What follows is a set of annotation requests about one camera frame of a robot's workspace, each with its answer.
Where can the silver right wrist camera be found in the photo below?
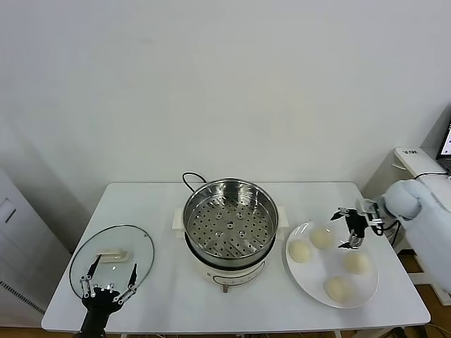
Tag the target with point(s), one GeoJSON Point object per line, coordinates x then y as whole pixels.
{"type": "Point", "coordinates": [368, 210]}

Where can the white steamed baozi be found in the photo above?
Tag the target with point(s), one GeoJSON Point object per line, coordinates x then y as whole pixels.
{"type": "Point", "coordinates": [338, 289]}
{"type": "Point", "coordinates": [321, 238]}
{"type": "Point", "coordinates": [357, 263]}
{"type": "Point", "coordinates": [299, 251]}

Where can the cream electric cooker base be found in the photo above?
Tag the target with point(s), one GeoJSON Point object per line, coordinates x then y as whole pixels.
{"type": "Point", "coordinates": [229, 278]}

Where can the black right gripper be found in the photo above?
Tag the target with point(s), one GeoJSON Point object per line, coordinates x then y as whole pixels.
{"type": "Point", "coordinates": [356, 224]}

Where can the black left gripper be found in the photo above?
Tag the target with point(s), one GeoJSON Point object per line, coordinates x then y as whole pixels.
{"type": "Point", "coordinates": [101, 302]}

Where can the white side table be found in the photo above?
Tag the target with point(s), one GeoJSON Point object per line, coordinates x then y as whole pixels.
{"type": "Point", "coordinates": [419, 160]}

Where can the white round plate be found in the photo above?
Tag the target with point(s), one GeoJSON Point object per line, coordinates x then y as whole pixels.
{"type": "Point", "coordinates": [313, 278]}

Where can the stainless steel steamer basket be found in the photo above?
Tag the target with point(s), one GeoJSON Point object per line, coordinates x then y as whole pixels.
{"type": "Point", "coordinates": [246, 239]}

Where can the white cabinet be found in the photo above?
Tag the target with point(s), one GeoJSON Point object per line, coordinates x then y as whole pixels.
{"type": "Point", "coordinates": [21, 229]}

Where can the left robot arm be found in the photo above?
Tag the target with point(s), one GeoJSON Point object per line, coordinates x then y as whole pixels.
{"type": "Point", "coordinates": [93, 322]}

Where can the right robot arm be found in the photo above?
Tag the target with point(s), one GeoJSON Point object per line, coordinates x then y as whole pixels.
{"type": "Point", "coordinates": [430, 218]}

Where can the round glass pot lid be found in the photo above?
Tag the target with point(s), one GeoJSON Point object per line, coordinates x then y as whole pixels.
{"type": "Point", "coordinates": [116, 239]}

